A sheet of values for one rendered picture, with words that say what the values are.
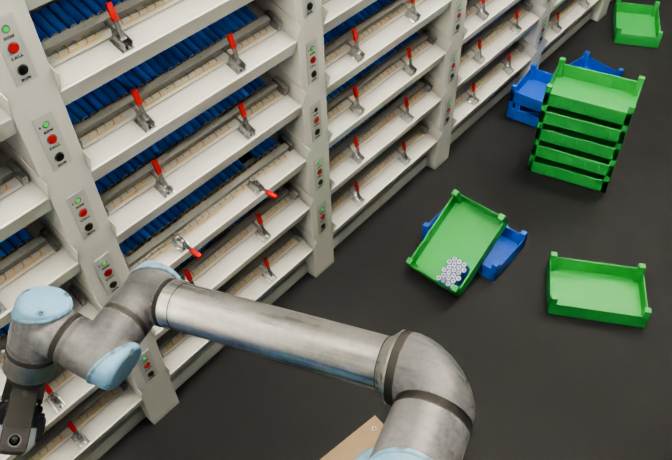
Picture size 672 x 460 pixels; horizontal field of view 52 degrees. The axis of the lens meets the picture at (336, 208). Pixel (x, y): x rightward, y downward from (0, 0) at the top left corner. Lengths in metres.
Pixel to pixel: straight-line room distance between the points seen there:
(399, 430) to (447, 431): 0.06
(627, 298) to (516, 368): 0.48
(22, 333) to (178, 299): 0.26
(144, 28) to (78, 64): 0.16
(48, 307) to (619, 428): 1.58
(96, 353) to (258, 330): 0.27
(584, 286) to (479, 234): 0.38
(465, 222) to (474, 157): 0.48
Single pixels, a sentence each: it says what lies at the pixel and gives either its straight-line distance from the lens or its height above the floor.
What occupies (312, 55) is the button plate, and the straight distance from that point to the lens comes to 1.80.
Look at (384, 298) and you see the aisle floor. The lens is 2.31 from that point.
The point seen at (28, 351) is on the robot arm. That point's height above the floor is 0.87.
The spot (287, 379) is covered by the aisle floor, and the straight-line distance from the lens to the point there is 2.15.
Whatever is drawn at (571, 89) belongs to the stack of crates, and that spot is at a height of 0.32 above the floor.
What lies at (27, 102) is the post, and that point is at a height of 1.14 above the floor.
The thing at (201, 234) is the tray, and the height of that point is 0.54.
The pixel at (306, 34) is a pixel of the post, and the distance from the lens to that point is 1.76.
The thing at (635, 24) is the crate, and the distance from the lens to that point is 3.82.
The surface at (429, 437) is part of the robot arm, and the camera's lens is 0.96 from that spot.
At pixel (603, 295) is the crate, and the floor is 0.00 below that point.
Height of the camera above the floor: 1.85
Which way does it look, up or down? 46 degrees down
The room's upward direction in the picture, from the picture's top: 2 degrees counter-clockwise
